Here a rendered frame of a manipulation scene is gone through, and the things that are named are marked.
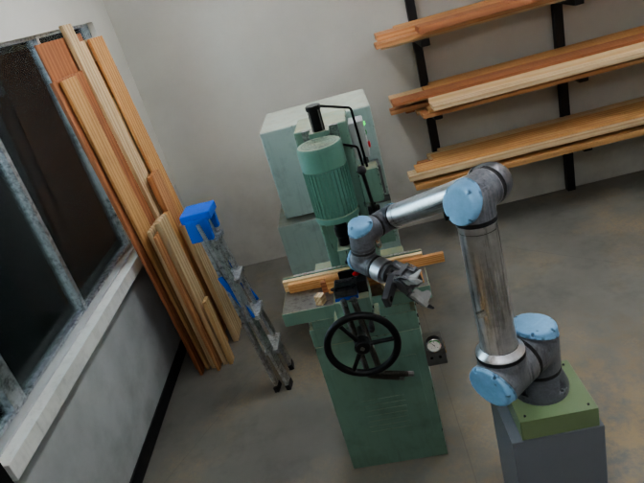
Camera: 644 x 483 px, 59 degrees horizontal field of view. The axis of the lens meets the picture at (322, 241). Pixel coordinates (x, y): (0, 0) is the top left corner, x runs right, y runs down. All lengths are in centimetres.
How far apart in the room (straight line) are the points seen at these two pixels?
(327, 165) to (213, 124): 252
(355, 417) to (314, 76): 265
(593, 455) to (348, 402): 98
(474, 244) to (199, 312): 230
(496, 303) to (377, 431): 116
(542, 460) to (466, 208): 98
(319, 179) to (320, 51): 235
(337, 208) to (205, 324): 171
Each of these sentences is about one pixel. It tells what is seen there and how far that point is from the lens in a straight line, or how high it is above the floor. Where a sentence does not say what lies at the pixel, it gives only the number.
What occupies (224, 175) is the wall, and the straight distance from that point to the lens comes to 465.
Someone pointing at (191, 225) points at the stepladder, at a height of 111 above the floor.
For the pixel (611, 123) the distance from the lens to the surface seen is 452.
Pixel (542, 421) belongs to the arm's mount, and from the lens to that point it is 205.
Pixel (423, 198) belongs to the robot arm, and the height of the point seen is 133.
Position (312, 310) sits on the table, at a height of 89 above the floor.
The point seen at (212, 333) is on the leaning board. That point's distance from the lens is 368.
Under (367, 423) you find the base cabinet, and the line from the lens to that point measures 265.
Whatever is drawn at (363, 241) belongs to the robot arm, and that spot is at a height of 119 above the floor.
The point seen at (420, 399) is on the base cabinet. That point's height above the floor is 35.
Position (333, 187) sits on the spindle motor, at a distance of 214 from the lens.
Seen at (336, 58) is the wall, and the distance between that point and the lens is 439.
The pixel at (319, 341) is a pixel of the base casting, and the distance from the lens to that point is 237.
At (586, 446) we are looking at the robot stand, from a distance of 218.
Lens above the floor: 208
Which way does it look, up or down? 25 degrees down
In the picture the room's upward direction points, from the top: 16 degrees counter-clockwise
